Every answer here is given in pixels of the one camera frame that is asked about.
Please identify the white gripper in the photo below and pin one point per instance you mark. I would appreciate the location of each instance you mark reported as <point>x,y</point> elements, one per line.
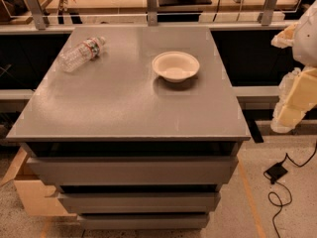
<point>306,44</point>

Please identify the middle metal bracket post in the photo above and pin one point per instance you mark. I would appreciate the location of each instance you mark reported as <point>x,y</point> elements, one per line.
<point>152,11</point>

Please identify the white paper bowl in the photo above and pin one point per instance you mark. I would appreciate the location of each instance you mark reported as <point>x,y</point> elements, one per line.
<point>175,66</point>

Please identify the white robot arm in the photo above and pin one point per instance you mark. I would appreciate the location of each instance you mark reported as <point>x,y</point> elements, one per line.
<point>304,47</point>

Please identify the black power adapter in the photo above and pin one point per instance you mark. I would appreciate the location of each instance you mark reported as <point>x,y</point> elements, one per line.
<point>276,172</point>

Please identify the grey drawer cabinet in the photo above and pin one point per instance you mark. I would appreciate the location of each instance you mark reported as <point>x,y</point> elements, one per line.
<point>127,149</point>

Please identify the metal bracket post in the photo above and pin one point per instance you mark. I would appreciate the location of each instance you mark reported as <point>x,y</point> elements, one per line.
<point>152,11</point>
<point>39,18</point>
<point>265,16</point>

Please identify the left metal bracket post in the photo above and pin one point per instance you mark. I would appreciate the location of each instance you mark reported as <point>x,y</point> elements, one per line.
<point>39,18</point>

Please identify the cardboard box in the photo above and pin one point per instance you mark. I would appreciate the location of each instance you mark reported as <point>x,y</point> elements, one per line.
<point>37,198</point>

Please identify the right metal bracket post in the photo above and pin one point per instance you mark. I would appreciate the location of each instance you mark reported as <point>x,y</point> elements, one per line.
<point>265,16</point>

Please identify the clear plastic water bottle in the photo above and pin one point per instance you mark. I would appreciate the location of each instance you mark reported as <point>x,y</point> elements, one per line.
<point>77,56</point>

